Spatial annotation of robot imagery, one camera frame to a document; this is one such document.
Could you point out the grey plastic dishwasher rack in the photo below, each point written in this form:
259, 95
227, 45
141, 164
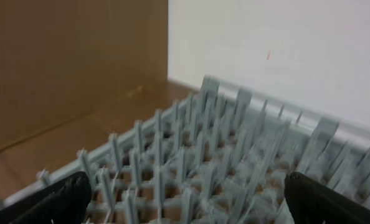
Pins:
212, 158

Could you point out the brown cardboard side panel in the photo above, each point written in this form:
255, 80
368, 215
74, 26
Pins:
61, 58

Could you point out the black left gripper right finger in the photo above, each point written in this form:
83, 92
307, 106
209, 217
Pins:
310, 202

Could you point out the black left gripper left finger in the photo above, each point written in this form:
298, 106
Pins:
65, 201

